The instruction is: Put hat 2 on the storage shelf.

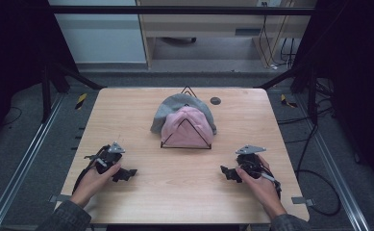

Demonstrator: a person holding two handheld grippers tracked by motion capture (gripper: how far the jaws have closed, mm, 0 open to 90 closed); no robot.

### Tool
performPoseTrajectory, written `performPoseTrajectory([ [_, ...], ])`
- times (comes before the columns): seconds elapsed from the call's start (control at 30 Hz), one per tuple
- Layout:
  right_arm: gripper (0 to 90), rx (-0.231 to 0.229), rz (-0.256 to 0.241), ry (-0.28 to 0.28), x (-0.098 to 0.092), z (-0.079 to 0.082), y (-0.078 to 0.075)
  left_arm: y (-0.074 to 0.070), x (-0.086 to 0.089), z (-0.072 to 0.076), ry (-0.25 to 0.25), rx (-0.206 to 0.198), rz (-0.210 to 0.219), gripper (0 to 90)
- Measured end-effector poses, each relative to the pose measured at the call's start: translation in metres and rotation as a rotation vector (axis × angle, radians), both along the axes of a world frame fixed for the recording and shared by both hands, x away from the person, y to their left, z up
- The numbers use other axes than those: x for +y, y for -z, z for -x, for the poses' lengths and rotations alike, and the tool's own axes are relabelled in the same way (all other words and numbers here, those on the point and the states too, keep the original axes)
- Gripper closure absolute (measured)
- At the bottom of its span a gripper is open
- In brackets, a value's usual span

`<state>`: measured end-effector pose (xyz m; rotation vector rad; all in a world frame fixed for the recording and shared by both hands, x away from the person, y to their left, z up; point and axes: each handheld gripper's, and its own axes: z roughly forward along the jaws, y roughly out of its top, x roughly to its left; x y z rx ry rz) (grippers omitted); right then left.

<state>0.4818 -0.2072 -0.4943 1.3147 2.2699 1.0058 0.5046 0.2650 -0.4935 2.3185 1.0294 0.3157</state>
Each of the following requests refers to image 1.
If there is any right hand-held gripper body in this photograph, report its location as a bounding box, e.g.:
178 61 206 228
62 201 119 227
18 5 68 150
235 144 267 180

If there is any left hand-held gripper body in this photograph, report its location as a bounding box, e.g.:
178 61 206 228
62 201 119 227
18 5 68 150
84 141 127 176

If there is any black wire rack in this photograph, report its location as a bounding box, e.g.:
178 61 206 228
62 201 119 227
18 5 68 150
160 86 212 150

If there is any pink knitted hat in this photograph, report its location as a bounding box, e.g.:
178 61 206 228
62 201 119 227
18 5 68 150
161 106 215 149

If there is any grey knitted hat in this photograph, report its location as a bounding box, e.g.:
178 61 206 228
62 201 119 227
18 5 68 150
150 92 217 135

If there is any person's right hand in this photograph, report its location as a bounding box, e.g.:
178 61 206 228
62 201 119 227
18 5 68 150
236 155 287 220

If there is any person's left hand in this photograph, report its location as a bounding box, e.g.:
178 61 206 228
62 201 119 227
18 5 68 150
69 162 122 208

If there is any yellow and black tape strip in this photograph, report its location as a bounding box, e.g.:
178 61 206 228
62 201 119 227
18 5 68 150
280 93 298 109
75 92 88 110

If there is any black metal stand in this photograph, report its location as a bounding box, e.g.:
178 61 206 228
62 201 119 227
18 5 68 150
40 62 107 124
254 62 319 125

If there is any white cabinet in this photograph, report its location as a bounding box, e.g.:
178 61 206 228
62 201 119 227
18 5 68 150
48 0 148 64

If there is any wooden desk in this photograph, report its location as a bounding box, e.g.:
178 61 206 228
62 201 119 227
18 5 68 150
136 0 317 69

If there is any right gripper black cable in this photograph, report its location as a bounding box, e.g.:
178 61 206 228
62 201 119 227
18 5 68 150
261 165 283 198

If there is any grey metal bracket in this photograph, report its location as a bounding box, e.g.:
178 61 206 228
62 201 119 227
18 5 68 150
48 193 72 205
291 196 315 207

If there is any silver metal rail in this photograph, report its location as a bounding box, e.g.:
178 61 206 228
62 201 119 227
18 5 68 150
0 92 65 231
294 94 371 231

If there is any black floor cable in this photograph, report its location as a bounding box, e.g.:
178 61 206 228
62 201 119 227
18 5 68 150
294 121 341 217

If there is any black metal frame bar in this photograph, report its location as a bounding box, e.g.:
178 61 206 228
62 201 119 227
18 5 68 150
49 5 315 15

